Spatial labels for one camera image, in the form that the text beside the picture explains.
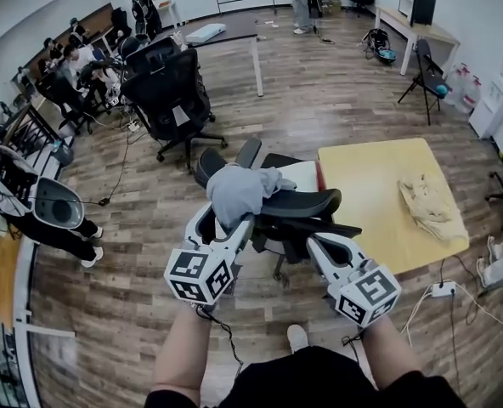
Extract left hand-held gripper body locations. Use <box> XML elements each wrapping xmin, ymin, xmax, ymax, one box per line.
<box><xmin>163</xmin><ymin>239</ymin><xmax>235</xmax><ymax>308</ymax></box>

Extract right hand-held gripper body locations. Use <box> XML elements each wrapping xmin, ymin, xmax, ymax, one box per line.
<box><xmin>325</xmin><ymin>257</ymin><xmax>402</xmax><ymax>329</ymax></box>

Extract grey clothes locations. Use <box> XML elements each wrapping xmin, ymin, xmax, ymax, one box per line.
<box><xmin>206</xmin><ymin>163</ymin><xmax>297</xmax><ymax>229</ymax></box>

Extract black mesh office chair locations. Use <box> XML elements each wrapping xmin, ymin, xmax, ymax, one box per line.
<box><xmin>194</xmin><ymin>137</ymin><xmax>363</xmax><ymax>288</ymax></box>

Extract person's right forearm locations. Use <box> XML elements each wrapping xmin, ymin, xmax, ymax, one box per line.
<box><xmin>361</xmin><ymin>314</ymin><xmax>425</xmax><ymax>388</ymax></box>

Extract person's left forearm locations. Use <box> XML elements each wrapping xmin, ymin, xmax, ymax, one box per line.
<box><xmin>151</xmin><ymin>303</ymin><xmax>217</xmax><ymax>405</ymax></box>

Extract black office chair with tag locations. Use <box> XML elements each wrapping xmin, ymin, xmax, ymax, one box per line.
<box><xmin>119</xmin><ymin>48</ymin><xmax>229</xmax><ymax>172</ymax></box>

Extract black folding chair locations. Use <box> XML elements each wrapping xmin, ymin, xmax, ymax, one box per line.
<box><xmin>398</xmin><ymin>38</ymin><xmax>450</xmax><ymax>126</ymax></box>

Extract yellow square table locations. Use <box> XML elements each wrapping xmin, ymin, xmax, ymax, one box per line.
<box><xmin>317</xmin><ymin>137</ymin><xmax>470</xmax><ymax>276</ymax></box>

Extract person's right white shoe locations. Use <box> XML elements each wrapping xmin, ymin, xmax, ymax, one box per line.
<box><xmin>285</xmin><ymin>324</ymin><xmax>310</xmax><ymax>354</ymax></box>

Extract white pad with red edge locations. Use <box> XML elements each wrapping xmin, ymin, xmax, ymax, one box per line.
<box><xmin>276</xmin><ymin>161</ymin><xmax>323</xmax><ymax>193</ymax></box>

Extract beige crumpled cloth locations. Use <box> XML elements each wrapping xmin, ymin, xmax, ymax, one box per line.
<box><xmin>398</xmin><ymin>172</ymin><xmax>469</xmax><ymax>244</ymax></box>

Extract person's black clothing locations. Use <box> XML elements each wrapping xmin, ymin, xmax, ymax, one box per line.
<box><xmin>144</xmin><ymin>346</ymin><xmax>469</xmax><ymax>408</ymax></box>

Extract grey and white backpack rig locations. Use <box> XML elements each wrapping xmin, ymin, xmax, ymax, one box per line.
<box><xmin>0</xmin><ymin>144</ymin><xmax>86</xmax><ymax>230</ymax></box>

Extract clear water bottle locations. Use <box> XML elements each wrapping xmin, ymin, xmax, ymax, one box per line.
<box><xmin>455</xmin><ymin>76</ymin><xmax>482</xmax><ymax>114</ymax></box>
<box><xmin>444</xmin><ymin>64</ymin><xmax>465</xmax><ymax>104</ymax></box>

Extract white flat box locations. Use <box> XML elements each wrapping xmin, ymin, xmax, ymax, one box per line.
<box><xmin>185</xmin><ymin>22</ymin><xmax>228</xmax><ymax>44</ymax></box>

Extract white water dispenser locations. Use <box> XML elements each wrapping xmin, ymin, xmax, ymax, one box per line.
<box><xmin>467</xmin><ymin>44</ymin><xmax>503</xmax><ymax>139</ymax></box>

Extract black backpack rig on floor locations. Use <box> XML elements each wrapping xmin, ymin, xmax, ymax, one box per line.
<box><xmin>361</xmin><ymin>27</ymin><xmax>398</xmax><ymax>65</ymax></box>

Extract grey table with white legs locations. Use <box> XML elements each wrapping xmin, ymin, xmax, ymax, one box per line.
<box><xmin>178</xmin><ymin>13</ymin><xmax>264</xmax><ymax>98</ymax></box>

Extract black metal railing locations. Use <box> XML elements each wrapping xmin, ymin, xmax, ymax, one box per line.
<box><xmin>0</xmin><ymin>303</ymin><xmax>27</xmax><ymax>408</ymax></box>

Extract small white table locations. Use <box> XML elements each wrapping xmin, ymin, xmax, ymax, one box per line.
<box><xmin>157</xmin><ymin>0</ymin><xmax>183</xmax><ymax>29</ymax></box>

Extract light wooden desk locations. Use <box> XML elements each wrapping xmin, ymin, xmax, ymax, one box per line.
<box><xmin>374</xmin><ymin>5</ymin><xmax>461</xmax><ymax>77</ymax></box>

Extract black computer case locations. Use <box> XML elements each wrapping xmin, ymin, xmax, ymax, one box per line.
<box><xmin>409</xmin><ymin>0</ymin><xmax>438</xmax><ymax>28</ymax></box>

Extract long black floor cable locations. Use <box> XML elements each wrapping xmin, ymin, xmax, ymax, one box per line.
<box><xmin>83</xmin><ymin>129</ymin><xmax>133</xmax><ymax>207</ymax></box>

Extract black power cable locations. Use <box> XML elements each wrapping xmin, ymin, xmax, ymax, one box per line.
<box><xmin>440</xmin><ymin>255</ymin><xmax>480</xmax><ymax>326</ymax></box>

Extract white power cable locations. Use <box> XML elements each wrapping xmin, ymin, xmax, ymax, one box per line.
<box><xmin>404</xmin><ymin>282</ymin><xmax>503</xmax><ymax>348</ymax></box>

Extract brown wooden desk white frame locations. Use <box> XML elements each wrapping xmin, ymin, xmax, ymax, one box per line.
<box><xmin>0</xmin><ymin>231</ymin><xmax>76</xmax><ymax>339</ymax></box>

